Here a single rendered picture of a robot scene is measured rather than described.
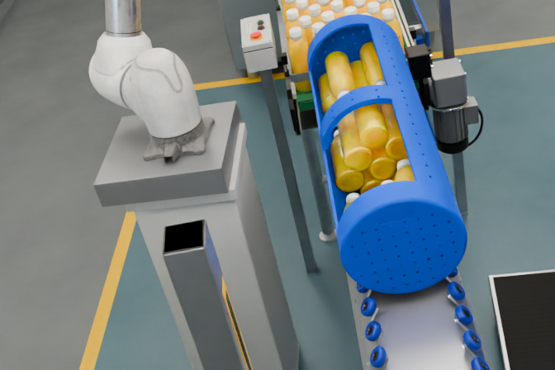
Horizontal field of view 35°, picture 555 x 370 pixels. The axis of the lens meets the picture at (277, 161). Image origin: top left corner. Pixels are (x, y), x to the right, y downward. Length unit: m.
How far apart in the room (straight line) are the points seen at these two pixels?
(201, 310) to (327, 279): 2.29
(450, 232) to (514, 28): 3.04
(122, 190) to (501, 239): 1.70
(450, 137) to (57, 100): 2.74
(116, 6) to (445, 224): 1.12
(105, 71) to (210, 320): 1.40
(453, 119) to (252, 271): 0.91
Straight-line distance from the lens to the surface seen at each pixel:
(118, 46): 2.52
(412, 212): 1.93
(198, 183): 2.40
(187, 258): 1.18
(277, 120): 3.10
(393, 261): 2.01
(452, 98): 3.02
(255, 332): 2.83
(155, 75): 2.37
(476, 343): 1.96
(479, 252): 3.55
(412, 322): 2.06
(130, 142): 2.60
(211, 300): 1.24
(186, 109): 2.42
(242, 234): 2.54
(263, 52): 2.87
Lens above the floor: 2.45
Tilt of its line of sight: 36 degrees down
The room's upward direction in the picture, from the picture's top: 14 degrees counter-clockwise
